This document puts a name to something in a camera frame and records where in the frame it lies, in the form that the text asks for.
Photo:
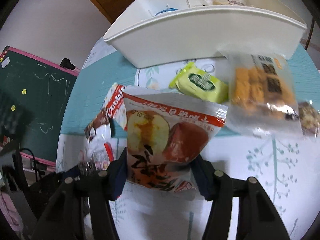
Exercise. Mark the white plastic storage bin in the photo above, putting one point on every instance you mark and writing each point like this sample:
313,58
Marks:
202,29

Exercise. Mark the blue snack packet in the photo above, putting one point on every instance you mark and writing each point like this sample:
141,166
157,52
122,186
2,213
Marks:
166,10

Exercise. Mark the sweet potato snack bag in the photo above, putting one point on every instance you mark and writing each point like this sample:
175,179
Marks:
165,133

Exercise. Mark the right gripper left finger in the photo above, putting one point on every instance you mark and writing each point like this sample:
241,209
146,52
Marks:
63,217

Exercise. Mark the clear bag orange biscuits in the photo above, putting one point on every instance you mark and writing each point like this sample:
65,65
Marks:
262,99

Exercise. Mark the green chalkboard pink frame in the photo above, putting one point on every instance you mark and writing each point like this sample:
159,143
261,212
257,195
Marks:
34,96

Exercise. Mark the green snack packet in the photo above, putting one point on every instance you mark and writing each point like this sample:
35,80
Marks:
193,81

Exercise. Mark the red white cookies packet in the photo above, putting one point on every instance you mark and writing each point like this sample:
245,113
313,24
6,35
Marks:
98,131

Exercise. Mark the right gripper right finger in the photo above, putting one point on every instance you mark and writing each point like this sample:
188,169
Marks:
257,217

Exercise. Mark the dark nut snack packet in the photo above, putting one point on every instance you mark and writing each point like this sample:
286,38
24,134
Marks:
309,119

